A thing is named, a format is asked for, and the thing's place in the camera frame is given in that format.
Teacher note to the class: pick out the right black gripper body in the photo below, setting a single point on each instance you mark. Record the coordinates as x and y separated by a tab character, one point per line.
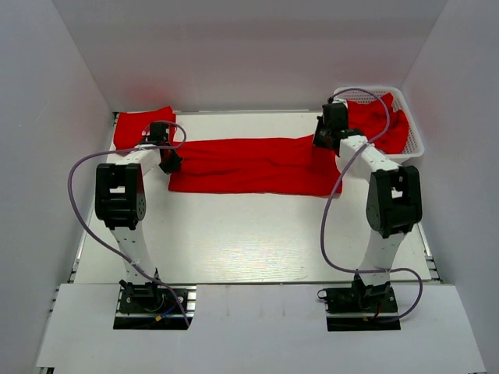
320	135

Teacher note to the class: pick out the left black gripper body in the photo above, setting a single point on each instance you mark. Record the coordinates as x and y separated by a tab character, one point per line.
172	162

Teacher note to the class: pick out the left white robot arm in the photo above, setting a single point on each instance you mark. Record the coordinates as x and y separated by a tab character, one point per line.
120	200

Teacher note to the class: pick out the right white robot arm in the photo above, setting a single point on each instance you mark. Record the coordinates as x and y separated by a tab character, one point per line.
393	203

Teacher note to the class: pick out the folded red t shirt stack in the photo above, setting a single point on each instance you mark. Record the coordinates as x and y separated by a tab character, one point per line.
130	127

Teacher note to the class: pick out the red t shirts in basket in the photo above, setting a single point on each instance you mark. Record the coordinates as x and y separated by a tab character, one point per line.
370	119

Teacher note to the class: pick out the white plastic basket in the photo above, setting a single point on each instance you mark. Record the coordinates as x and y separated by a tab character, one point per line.
414	146

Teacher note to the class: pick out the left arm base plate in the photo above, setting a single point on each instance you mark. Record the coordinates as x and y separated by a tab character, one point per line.
150	306

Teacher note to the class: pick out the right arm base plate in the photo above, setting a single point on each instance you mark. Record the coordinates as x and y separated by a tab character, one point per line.
360	308

